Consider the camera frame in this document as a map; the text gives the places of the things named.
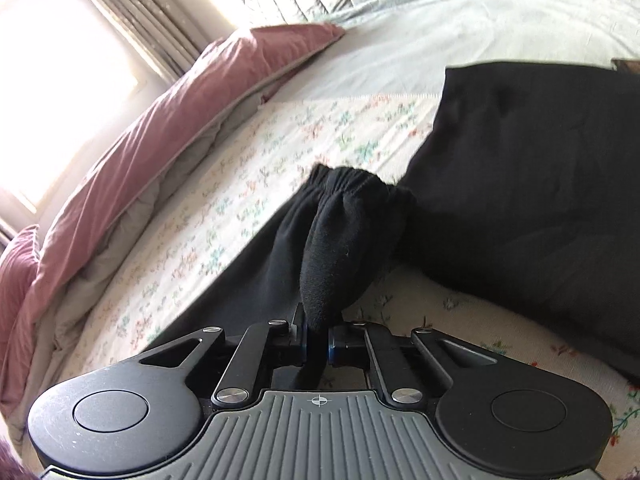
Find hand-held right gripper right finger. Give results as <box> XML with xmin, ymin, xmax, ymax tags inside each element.
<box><xmin>326</xmin><ymin>320</ymin><xmax>501</xmax><ymax>406</ymax></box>

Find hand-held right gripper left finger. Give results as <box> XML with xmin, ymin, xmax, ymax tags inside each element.
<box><xmin>140</xmin><ymin>305</ymin><xmax>308</xmax><ymax>409</ymax></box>

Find black fleece pants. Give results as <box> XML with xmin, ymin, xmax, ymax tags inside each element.
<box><xmin>150</xmin><ymin>162</ymin><xmax>418</xmax><ymax>391</ymax></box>

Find floral bed sheet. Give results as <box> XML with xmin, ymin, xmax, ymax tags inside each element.
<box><xmin>40</xmin><ymin>0</ymin><xmax>640</xmax><ymax>480</ymax></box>

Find folded black garment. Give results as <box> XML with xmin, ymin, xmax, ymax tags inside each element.
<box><xmin>397</xmin><ymin>61</ymin><xmax>640</xmax><ymax>381</ymax></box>

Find pink and grey duvet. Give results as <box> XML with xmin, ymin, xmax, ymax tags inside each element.
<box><xmin>0</xmin><ymin>22</ymin><xmax>348</xmax><ymax>446</ymax></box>

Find pink pillow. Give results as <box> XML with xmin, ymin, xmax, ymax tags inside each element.
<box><xmin>0</xmin><ymin>224</ymin><xmax>43</xmax><ymax>411</ymax></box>

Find dark fuzzy cloth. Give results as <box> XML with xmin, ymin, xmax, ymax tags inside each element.
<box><xmin>0</xmin><ymin>432</ymin><xmax>38</xmax><ymax>480</ymax></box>

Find bright window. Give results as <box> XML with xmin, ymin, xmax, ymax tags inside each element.
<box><xmin>0</xmin><ymin>0</ymin><xmax>176</xmax><ymax>211</ymax></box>

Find patterned curtain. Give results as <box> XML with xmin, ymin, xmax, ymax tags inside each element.
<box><xmin>65</xmin><ymin>0</ymin><xmax>241</xmax><ymax>86</ymax></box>

